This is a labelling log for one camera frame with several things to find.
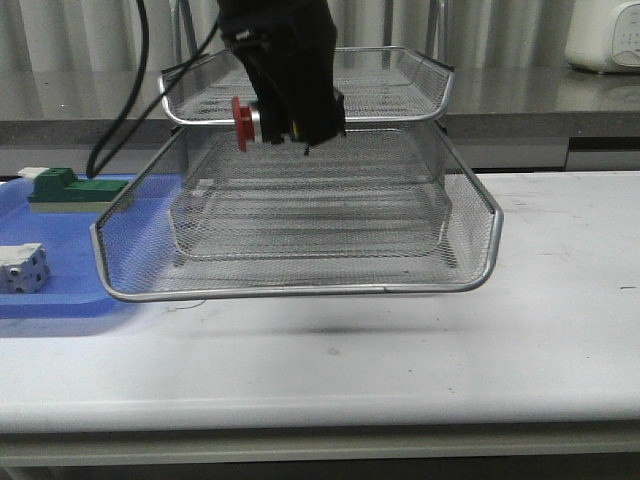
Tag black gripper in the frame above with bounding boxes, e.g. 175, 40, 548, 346
218, 1, 345, 145

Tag red emergency stop button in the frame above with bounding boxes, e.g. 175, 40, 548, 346
231, 89, 346, 153

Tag mesh tray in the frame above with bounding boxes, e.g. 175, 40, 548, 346
158, 46, 454, 126
91, 122, 504, 302
169, 179, 452, 260

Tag grey stone counter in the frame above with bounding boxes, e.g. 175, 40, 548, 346
1, 67, 639, 176

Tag green terminal block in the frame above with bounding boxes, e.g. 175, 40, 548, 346
18, 167, 128, 213

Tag blue plastic tray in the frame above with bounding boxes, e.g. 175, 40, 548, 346
1, 174, 181, 320

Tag white appliance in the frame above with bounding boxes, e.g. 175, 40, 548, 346
564, 0, 639, 74

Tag white circuit breaker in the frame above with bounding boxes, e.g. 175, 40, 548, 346
1, 243, 51, 294

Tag grey metal rack frame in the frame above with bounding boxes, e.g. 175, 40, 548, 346
185, 1, 453, 126

